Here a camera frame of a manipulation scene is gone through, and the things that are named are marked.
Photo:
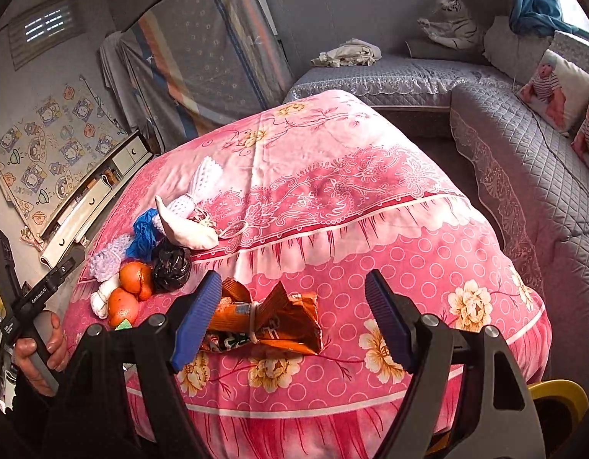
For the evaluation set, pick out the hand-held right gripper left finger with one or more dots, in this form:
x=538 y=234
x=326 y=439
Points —
x=199 y=320

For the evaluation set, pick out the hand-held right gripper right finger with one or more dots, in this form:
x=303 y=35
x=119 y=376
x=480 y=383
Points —
x=387 y=325

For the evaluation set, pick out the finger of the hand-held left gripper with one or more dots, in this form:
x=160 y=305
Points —
x=65 y=265

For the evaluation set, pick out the orange snack bag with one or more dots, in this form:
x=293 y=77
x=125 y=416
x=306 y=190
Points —
x=275 y=320

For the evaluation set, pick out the white bubble wrap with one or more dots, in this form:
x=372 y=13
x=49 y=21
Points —
x=203 y=177

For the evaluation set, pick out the person's left forearm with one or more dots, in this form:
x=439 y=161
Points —
x=22 y=420

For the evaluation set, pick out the person's left hand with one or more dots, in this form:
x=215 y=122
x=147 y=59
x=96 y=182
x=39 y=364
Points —
x=31 y=354

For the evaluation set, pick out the pale purple foam net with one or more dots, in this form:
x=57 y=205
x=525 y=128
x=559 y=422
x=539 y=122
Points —
x=107 y=253

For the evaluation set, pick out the black plastic bag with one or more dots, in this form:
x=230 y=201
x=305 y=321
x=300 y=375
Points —
x=170 y=267

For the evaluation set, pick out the orange fruit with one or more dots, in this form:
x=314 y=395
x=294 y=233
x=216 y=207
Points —
x=136 y=279
x=120 y=308

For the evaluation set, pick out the white low cabinet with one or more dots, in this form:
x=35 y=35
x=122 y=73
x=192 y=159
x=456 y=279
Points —
x=93 y=196

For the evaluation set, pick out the pink floral blanket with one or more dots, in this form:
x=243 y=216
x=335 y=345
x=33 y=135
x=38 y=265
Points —
x=352 y=210

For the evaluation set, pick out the yellow plastic bin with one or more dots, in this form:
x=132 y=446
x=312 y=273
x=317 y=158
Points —
x=560 y=392

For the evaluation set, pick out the grey hanging towel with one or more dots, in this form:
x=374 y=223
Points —
x=114 y=71

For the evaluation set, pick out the grey quilted sofa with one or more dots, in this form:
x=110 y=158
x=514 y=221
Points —
x=514 y=162

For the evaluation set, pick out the striped grey curtain cover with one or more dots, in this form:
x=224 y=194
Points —
x=213 y=43

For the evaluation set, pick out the beige cloth pile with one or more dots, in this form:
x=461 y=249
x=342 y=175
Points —
x=347 y=52

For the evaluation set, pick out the flat grey cushion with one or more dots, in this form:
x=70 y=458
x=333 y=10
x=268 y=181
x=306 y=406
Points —
x=442 y=52

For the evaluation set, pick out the white tiger plush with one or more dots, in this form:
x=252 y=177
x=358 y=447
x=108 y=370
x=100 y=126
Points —
x=452 y=21

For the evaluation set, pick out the cartoon printed wall cloth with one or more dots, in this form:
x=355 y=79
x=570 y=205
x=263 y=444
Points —
x=50 y=143

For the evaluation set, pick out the small wall window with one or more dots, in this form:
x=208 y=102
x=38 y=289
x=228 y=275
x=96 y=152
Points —
x=46 y=24

